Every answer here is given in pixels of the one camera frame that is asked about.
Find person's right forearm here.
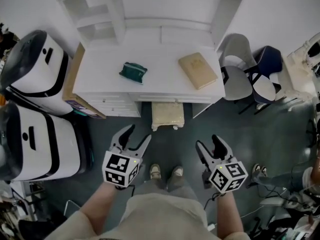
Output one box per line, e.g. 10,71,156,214
215,191,245,235

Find person's shoe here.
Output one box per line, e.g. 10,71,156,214
171,165,185,179
251,163,268,179
149,163,162,181

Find white ornate vanity table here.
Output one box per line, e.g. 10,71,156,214
281,32,320,105

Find person's light shirt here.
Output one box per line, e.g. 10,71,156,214
43,192,255,240

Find grey chair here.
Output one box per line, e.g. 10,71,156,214
219,33,260,115

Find green pouch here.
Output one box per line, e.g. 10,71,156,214
118,61,148,86

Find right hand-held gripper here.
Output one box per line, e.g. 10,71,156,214
195,134,249,194

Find white shelf cabinet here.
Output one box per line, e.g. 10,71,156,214
55,0,251,50

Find person's left forearm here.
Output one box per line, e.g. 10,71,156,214
81,182,127,236

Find person's grey trousers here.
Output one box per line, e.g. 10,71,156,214
131,175,200,202

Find blue chair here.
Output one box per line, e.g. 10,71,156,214
246,45,285,116

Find person's right shoe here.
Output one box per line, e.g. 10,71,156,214
171,165,185,179

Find person's left shoe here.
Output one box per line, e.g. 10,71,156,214
149,163,162,181

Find cream upholstered stool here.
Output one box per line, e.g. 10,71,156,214
150,101,186,132

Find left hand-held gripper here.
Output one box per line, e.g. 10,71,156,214
101,124,153,189

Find beige book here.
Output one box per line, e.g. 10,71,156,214
177,51,219,91

